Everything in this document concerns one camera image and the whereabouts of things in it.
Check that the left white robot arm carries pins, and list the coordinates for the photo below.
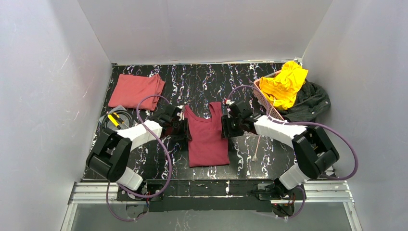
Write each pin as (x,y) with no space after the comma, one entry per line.
(110,153)

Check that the yellow black screwdriver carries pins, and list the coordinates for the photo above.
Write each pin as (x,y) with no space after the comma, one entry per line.
(117,118)
(111,119)

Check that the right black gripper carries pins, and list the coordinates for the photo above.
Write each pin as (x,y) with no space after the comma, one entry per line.
(228,127)

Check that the black garment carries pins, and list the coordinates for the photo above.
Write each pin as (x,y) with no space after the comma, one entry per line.
(311,101)

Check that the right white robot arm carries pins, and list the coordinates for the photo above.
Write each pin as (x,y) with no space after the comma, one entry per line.
(313,149)

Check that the clear plastic case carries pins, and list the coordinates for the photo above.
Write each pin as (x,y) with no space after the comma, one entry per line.
(124,114)

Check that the yellow garment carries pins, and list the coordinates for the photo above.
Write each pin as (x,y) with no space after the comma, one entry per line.
(281,90)

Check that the maroon garment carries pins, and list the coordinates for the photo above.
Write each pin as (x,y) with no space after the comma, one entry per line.
(207,148)

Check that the coral pink t-shirt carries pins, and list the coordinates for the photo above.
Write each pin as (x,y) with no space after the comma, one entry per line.
(137,91)

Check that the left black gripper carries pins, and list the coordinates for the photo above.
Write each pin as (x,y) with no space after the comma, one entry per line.
(183,128)

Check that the pink laundry basket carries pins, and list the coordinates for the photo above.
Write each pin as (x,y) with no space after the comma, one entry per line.
(270,107)

